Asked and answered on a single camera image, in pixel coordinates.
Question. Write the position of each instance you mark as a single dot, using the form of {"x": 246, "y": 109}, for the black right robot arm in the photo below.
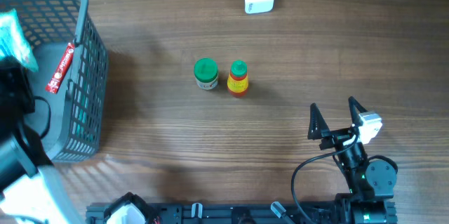
{"x": 370, "y": 180}

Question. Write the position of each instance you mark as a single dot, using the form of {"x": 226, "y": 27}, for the green lid jar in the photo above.
{"x": 206, "y": 73}

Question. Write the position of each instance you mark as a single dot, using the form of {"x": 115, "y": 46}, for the grey plastic mesh basket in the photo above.
{"x": 76, "y": 110}

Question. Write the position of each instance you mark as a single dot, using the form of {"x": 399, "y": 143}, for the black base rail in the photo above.
{"x": 319, "y": 212}

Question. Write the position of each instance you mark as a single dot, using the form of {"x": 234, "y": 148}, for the light blue tissue packet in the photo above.
{"x": 14, "y": 45}

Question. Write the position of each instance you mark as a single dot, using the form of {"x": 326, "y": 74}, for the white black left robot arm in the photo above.
{"x": 31, "y": 189}

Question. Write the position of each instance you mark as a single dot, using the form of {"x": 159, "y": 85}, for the red stick packet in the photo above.
{"x": 55, "y": 83}

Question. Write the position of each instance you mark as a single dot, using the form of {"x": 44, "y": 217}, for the red yellow sauce bottle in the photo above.
{"x": 237, "y": 83}

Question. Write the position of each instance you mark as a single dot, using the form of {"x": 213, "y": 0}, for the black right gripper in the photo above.
{"x": 334, "y": 137}

